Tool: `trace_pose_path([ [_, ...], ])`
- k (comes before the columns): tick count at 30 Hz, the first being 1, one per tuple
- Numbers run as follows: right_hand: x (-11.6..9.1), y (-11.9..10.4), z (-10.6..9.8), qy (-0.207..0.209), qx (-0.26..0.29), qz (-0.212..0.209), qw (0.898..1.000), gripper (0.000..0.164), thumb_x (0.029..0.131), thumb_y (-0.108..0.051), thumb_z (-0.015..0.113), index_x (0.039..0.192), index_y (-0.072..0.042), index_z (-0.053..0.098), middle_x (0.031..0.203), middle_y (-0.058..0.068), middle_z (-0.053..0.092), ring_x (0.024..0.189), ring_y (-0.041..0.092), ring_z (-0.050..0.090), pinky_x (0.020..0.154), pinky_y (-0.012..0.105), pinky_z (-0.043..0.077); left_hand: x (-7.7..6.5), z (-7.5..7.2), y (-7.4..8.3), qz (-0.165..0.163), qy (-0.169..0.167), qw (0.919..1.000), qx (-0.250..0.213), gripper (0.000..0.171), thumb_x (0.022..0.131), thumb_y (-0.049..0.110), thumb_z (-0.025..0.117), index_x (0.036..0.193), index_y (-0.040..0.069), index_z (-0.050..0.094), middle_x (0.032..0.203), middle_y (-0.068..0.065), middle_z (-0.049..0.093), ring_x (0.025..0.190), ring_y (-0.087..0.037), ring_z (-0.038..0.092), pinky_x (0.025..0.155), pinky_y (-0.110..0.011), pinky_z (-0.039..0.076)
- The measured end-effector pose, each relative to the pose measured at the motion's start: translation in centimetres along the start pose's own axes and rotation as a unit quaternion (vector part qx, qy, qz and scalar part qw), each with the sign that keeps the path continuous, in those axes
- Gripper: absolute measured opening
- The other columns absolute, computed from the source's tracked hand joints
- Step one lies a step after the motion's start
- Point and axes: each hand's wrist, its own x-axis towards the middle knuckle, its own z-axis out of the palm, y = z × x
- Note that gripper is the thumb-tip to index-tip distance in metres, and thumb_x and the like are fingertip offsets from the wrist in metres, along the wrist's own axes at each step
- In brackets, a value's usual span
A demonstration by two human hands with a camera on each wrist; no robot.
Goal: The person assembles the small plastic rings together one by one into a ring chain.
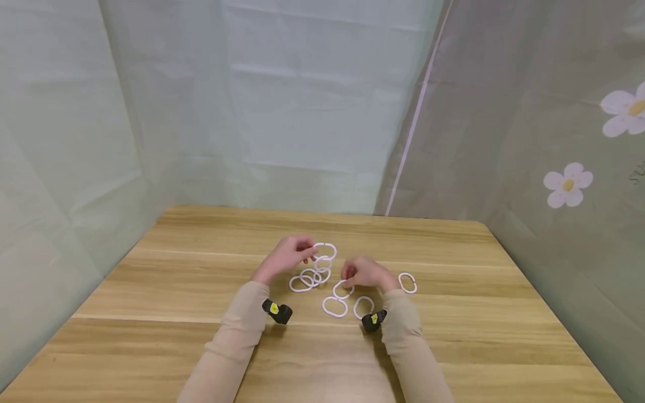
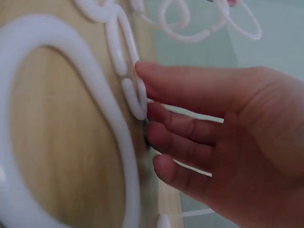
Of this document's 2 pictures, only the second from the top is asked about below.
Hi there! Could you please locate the person's right hand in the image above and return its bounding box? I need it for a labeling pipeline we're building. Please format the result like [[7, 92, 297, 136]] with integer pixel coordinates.
[[134, 60, 304, 228]]

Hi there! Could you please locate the thin white cord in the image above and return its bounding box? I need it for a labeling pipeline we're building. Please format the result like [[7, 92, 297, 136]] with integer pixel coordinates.
[[181, 209, 212, 218], [146, 98, 225, 178]]

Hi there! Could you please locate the small white plastic ring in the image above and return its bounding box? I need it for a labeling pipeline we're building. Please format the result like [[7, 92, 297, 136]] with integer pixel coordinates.
[[122, 77, 148, 121]]

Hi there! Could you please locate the chain of white plastic links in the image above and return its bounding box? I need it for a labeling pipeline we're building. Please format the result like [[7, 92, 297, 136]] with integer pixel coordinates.
[[0, 0, 263, 228]]

